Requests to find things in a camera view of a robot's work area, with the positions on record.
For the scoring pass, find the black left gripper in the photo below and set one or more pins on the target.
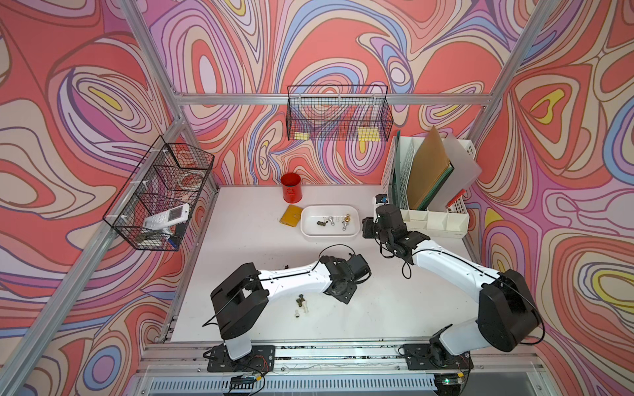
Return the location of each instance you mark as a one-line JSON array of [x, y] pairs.
[[347, 299]]

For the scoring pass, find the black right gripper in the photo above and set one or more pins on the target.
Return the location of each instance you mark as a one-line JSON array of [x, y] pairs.
[[367, 222]]

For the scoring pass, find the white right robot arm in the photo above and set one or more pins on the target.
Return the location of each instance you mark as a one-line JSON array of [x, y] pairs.
[[507, 312]]

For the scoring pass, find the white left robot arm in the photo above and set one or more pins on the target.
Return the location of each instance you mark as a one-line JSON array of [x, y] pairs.
[[241, 298]]

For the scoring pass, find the white storage box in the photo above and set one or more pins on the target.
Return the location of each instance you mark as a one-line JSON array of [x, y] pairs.
[[325, 222]]

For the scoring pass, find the green folder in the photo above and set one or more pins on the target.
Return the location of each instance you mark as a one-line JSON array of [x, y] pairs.
[[436, 187]]

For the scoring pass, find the white file organizer rack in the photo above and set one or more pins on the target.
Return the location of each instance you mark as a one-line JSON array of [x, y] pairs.
[[446, 216]]

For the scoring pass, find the brown cardboard folder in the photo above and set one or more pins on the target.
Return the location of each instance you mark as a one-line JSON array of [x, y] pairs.
[[431, 167]]

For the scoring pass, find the yellow sponge pad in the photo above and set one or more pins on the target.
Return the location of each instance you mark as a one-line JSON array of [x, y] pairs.
[[291, 216]]

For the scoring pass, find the grey plastic sheet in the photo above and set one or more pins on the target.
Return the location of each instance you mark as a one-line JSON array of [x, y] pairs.
[[462, 155]]

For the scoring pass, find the red metal cup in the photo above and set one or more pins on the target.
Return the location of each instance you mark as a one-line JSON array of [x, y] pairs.
[[291, 187]]

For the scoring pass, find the white remote control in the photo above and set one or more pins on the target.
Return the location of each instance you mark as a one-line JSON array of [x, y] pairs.
[[166, 219]]

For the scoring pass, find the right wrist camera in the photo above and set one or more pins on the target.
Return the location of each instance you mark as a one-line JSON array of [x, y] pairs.
[[381, 200]]

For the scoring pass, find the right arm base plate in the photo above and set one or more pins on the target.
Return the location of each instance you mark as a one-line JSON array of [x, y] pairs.
[[428, 357]]

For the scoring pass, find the black wire basket back wall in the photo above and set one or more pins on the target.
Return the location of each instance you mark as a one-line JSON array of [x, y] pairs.
[[335, 112]]

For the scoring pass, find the black wire basket wall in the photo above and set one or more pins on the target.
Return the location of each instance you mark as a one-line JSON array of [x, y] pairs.
[[335, 112], [169, 175]]

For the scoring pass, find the black wire basket left wall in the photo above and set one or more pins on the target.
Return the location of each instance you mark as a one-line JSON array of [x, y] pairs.
[[169, 175]]

